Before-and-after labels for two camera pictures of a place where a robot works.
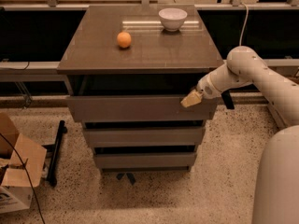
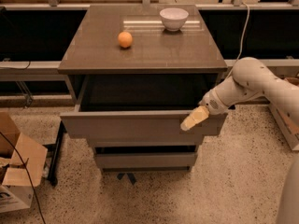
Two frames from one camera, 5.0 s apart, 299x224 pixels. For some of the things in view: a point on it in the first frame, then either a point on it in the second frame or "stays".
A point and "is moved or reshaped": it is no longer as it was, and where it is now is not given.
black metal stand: [55, 151] stays
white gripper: [206, 89] -> [212, 105]
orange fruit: [123, 39] stays
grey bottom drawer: [111, 161] stays
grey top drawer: [140, 108] is moved or reshaped
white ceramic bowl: [172, 19] stays
